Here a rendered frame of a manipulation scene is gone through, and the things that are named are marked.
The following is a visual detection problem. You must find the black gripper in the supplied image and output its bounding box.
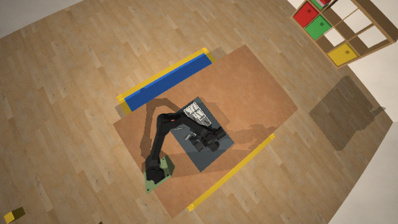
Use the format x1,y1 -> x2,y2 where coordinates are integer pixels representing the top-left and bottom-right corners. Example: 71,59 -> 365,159
194,137 -> 204,151

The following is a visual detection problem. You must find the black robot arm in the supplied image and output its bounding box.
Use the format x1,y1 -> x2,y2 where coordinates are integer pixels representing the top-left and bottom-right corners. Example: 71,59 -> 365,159
145,113 -> 226,185

